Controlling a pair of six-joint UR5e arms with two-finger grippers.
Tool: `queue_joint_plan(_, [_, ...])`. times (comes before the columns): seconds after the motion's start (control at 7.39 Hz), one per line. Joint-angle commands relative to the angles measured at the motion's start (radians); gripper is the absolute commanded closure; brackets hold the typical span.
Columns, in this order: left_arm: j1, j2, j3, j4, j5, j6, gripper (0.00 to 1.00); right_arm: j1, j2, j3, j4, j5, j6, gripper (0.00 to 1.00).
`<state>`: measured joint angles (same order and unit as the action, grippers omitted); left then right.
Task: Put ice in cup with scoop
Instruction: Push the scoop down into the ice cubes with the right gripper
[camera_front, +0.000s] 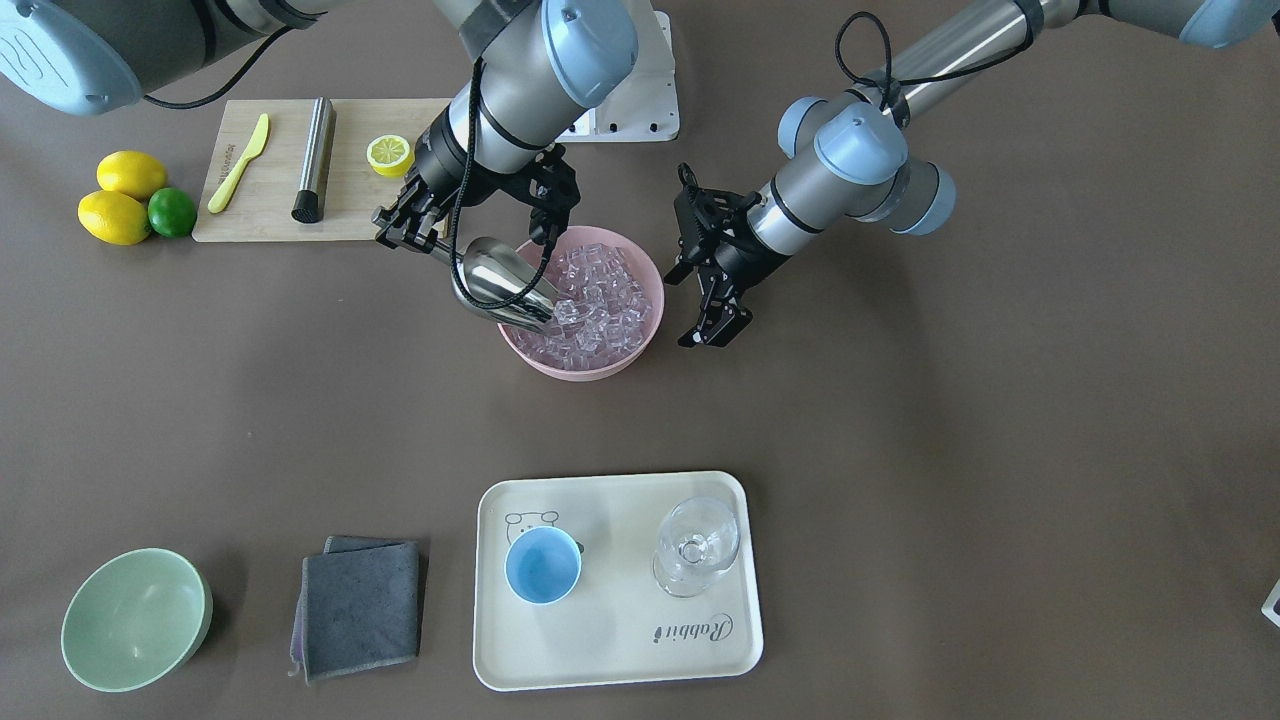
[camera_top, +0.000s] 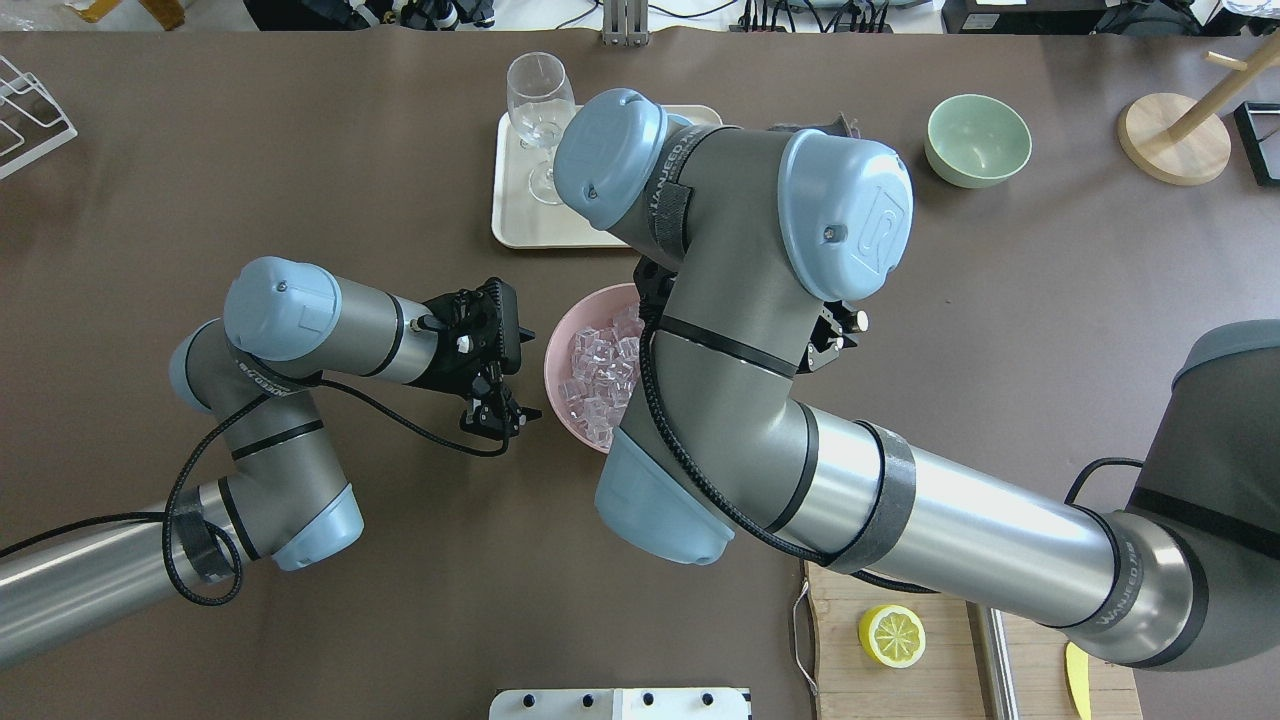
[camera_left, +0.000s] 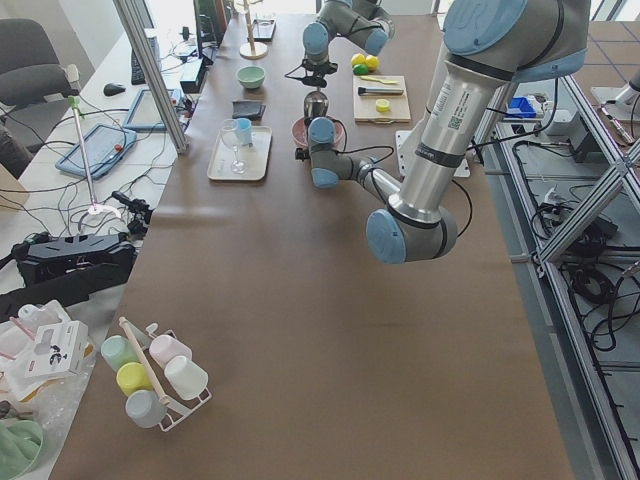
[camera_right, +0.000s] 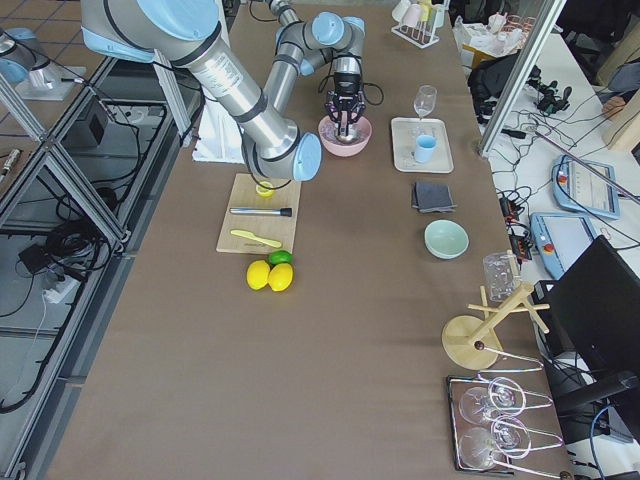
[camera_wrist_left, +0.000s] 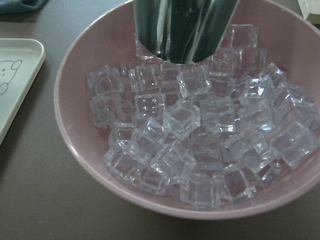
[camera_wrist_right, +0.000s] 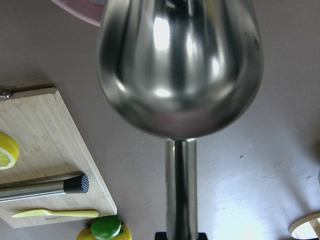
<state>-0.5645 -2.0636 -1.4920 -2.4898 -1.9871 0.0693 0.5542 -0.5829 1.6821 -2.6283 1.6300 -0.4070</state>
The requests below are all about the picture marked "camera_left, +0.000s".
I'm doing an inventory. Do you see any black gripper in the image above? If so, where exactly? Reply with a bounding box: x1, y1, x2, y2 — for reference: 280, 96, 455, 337
284, 59, 336, 88
295, 147, 310, 161

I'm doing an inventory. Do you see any steel ice scoop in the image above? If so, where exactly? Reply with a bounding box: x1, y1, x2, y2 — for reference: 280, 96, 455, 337
303, 88, 329, 121

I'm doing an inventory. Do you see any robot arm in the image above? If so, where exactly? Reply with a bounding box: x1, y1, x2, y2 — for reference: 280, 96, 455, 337
305, 1, 590, 264
285, 0, 395, 89

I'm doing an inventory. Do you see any wooden cup tree stand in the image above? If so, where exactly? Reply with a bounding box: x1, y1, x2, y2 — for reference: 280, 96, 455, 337
233, 0, 268, 60

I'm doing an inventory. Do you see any light blue cup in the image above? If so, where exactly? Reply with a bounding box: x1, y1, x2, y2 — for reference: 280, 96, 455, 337
236, 118, 253, 146

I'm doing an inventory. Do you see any pink cup on rack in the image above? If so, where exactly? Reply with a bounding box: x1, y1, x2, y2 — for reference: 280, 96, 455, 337
149, 334, 192, 368

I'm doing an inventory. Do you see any white cup on rack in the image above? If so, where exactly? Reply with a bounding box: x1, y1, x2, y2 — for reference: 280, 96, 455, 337
164, 355, 209, 400

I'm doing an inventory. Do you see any green cup on rack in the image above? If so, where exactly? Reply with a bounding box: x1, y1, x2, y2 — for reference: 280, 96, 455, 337
100, 335, 138, 372

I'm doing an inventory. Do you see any yellow cup on rack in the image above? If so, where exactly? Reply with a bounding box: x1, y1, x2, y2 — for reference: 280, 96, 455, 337
116, 362, 153, 397

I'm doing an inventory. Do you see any grey cup on rack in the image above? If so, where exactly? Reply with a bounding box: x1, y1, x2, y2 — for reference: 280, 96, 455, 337
125, 390, 167, 428

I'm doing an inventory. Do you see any pink bowl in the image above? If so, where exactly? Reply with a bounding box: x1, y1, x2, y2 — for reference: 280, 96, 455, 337
291, 117, 345, 148

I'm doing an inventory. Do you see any yellow lemon upper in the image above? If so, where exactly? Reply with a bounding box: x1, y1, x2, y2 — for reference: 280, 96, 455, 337
351, 53, 366, 67

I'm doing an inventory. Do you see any yellow lemon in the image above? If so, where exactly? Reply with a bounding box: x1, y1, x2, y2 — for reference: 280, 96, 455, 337
365, 55, 379, 72
351, 53, 366, 67

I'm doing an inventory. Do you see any green lime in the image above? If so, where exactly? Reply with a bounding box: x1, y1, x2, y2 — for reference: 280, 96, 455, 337
352, 64, 369, 76

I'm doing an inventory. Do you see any yellow plastic knife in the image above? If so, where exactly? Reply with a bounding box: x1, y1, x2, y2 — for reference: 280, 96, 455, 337
359, 75, 399, 85

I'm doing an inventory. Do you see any steel muddler black tip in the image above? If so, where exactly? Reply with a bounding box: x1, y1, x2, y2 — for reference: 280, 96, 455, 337
357, 86, 404, 96

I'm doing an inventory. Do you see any yellow lemon lower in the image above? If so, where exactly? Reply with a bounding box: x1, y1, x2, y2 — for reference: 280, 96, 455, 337
365, 55, 379, 72

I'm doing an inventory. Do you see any green bowl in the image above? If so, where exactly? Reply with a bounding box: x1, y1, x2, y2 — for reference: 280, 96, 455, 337
236, 65, 266, 90

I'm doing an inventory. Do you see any bamboo cutting board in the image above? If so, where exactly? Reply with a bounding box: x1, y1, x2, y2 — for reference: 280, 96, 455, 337
353, 75, 411, 123

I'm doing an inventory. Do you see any black glass rack tray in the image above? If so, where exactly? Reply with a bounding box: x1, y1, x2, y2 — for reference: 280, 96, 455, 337
252, 19, 276, 42

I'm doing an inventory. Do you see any grey folded cloth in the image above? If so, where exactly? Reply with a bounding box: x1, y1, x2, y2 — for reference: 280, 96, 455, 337
231, 100, 266, 121

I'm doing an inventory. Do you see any cream rabbit tray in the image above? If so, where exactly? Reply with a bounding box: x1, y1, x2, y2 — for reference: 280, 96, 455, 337
206, 124, 274, 183

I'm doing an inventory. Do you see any clear wine glass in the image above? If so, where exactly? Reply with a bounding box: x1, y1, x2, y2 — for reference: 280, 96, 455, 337
220, 119, 246, 174

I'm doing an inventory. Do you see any black monitor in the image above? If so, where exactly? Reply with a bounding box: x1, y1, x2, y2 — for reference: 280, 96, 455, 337
193, 0, 228, 65

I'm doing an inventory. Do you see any blue teach pendant far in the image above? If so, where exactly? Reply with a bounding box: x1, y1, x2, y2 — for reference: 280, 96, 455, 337
123, 89, 166, 133

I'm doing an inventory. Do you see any blue teach pendant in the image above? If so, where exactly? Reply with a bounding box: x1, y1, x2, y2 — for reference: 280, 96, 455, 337
55, 124, 137, 180
123, 89, 166, 133

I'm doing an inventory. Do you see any blue teach pendant near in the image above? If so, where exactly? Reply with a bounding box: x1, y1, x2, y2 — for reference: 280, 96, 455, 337
55, 124, 137, 180

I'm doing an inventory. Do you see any black computer mouse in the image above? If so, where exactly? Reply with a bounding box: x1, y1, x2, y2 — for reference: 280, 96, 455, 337
103, 83, 126, 97

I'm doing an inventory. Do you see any blue parts bin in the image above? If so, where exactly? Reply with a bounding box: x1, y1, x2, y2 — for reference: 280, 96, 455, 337
507, 97, 542, 118

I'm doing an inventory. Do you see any black device case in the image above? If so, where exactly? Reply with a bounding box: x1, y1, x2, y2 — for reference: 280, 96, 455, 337
12, 232, 136, 286

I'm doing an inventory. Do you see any black office chair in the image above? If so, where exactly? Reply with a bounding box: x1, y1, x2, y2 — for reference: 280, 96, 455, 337
1, 19, 79, 153

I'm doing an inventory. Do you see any white product box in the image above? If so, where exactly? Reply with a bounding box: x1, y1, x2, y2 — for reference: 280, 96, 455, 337
25, 321, 88, 379

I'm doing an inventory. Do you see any green bowl off table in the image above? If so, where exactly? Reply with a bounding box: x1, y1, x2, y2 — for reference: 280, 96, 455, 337
1, 420, 44, 479

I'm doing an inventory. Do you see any aluminium frame post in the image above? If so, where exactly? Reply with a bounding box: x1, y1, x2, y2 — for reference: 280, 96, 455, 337
113, 0, 188, 154

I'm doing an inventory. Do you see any white wire cup rack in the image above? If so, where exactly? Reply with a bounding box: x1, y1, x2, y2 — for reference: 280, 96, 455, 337
118, 316, 213, 432

